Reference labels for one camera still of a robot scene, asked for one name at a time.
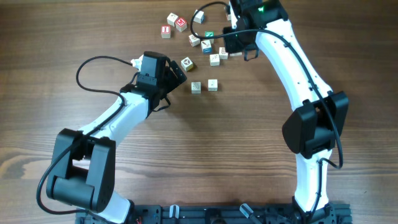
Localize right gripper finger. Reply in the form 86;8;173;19
223;27;244;54
243;43;261;62

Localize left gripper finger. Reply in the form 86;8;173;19
152;97;171;112
169;60;187;90

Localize wooden block bear drawing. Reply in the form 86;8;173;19
191;82;201;94

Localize wooden block green side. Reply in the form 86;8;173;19
208;79;218;91

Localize blue H letter block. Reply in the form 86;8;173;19
229;52;243;57

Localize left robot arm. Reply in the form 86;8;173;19
36;51;187;223

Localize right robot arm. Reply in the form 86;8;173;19
223;1;349;223

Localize wooden block yellow W side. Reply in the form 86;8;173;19
181;57;194;72

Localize wooden block red scribble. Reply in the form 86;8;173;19
218;47;229;60

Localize wooden block yellow S side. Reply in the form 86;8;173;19
210;54;220;67

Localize green N letter block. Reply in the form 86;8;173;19
205;31;214;44

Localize wooden block blue L side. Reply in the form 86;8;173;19
200;40;212;54

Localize wooden block red drawing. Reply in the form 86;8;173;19
188;34;201;47

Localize red I letter block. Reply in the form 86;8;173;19
160;25;171;39

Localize red M letter block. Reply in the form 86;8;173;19
175;17;187;32

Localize plain wooden block top left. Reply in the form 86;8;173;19
167;12;178;27

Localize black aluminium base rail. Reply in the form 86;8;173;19
75;203;354;224

